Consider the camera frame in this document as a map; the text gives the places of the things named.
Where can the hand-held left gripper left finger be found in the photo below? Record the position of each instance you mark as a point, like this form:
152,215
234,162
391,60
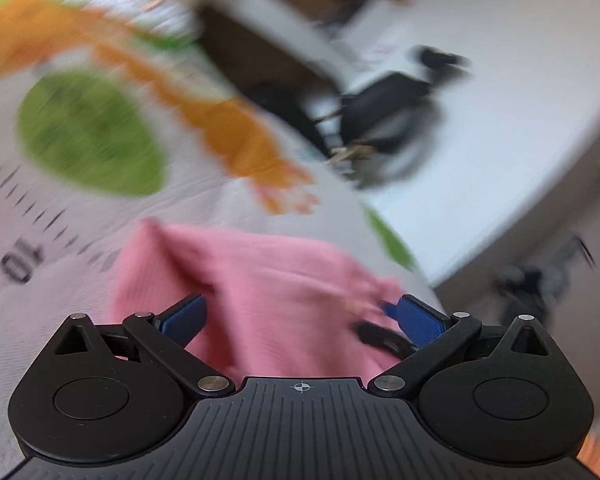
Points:
185,317

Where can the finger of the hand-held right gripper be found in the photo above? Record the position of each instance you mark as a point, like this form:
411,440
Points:
387,310
380,336

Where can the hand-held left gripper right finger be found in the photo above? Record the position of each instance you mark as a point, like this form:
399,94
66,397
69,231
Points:
422,320

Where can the pink ribbed garment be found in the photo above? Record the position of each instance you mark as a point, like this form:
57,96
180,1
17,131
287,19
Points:
280,300

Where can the grey fuzzy object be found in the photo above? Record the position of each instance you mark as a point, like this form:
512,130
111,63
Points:
540,275

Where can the printed play mat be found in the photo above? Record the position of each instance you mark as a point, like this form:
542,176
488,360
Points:
80,160

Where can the black office chair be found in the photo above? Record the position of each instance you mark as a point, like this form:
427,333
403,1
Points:
380,110

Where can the white desk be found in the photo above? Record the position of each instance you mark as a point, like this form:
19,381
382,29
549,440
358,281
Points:
290,30

